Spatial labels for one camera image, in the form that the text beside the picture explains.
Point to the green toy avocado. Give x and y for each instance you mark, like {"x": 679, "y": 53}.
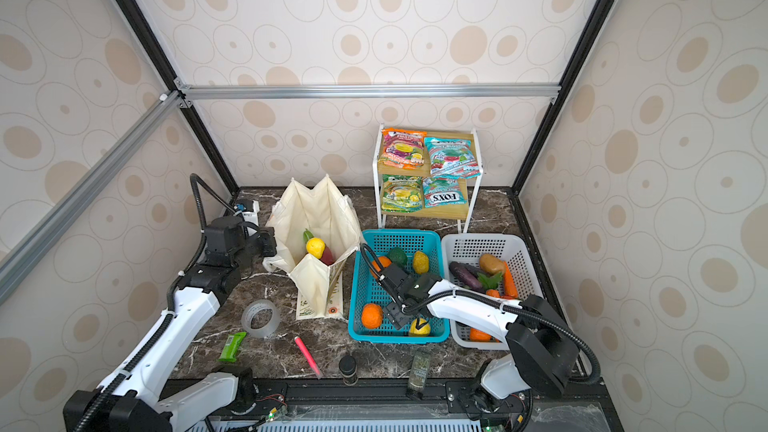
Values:
{"x": 398, "y": 256}

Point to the orange toy carrot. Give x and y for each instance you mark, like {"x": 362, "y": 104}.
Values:
{"x": 509, "y": 284}

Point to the black small jar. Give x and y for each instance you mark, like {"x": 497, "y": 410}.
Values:
{"x": 348, "y": 369}

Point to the yellow toy fruit top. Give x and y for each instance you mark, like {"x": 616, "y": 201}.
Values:
{"x": 420, "y": 263}

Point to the teal plastic basket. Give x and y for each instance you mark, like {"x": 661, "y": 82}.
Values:
{"x": 366, "y": 290}

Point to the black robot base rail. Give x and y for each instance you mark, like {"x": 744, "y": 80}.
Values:
{"x": 385, "y": 405}

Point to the teal Fox's candy bag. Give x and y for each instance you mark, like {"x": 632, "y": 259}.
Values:
{"x": 442, "y": 191}

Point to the pink marker pen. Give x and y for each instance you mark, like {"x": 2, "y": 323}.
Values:
{"x": 309, "y": 357}

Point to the orange upper toy orange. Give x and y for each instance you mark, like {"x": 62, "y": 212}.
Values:
{"x": 378, "y": 264}

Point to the yellow toy fruit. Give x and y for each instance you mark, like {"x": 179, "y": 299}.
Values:
{"x": 420, "y": 327}
{"x": 420, "y": 263}

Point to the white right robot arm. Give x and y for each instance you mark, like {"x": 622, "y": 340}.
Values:
{"x": 544, "y": 353}

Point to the green lemon candy bag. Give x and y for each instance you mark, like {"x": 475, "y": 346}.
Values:
{"x": 402, "y": 194}

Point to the clear tape roll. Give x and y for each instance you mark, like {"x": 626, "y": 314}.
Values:
{"x": 260, "y": 319}

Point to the white plastic basket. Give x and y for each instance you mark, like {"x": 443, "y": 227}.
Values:
{"x": 468, "y": 248}

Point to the brown toy potato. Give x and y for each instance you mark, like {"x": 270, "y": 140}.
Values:
{"x": 491, "y": 265}

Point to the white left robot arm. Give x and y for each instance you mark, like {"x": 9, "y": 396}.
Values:
{"x": 129, "y": 398}

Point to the green small package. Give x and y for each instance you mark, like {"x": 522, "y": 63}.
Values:
{"x": 231, "y": 348}

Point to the clear spice jar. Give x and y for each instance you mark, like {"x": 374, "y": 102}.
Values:
{"x": 418, "y": 375}

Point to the teal mint candy bag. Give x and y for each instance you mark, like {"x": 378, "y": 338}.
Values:
{"x": 451, "y": 158}

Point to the horizontal aluminium frame bar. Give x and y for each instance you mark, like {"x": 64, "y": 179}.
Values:
{"x": 387, "y": 91}

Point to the left aluminium frame bar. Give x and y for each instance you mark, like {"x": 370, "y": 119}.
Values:
{"x": 22, "y": 260}

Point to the white wooden shelf rack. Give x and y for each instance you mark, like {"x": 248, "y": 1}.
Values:
{"x": 461, "y": 214}

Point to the orange fruits candy bag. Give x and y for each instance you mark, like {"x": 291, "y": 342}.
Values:
{"x": 403, "y": 149}

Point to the cream canvas grocery bag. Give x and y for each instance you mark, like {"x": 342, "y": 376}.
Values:
{"x": 302, "y": 213}

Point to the yellow toy lemon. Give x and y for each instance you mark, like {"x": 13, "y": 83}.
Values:
{"x": 316, "y": 247}

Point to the orange toy orange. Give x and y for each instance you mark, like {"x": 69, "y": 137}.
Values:
{"x": 378, "y": 264}
{"x": 372, "y": 316}

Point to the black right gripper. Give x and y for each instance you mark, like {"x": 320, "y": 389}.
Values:
{"x": 393, "y": 316}

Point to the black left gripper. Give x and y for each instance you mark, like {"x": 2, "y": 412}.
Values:
{"x": 268, "y": 236}

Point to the orange lower toy orange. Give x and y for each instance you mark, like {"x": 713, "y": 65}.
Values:
{"x": 372, "y": 316}

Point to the small orange toy pumpkin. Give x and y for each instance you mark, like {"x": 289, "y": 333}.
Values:
{"x": 476, "y": 335}

